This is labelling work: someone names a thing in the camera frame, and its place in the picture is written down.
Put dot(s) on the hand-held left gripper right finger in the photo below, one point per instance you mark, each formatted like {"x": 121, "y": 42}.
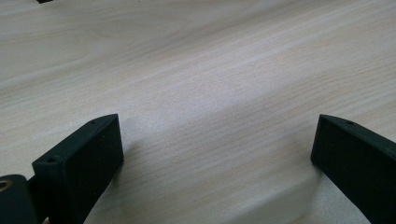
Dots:
{"x": 358, "y": 168}

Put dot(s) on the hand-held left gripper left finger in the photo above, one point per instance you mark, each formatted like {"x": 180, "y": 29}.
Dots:
{"x": 81, "y": 165}

